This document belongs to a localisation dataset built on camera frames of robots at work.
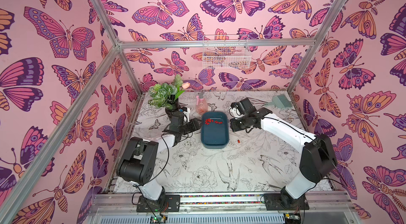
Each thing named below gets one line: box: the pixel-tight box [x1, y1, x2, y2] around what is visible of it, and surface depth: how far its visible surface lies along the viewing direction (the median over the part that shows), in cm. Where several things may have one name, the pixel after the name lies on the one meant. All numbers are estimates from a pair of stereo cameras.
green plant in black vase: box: [148, 74, 191, 118], surface depth 87 cm
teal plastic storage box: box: [200, 110, 230, 149], surface depth 100 cm
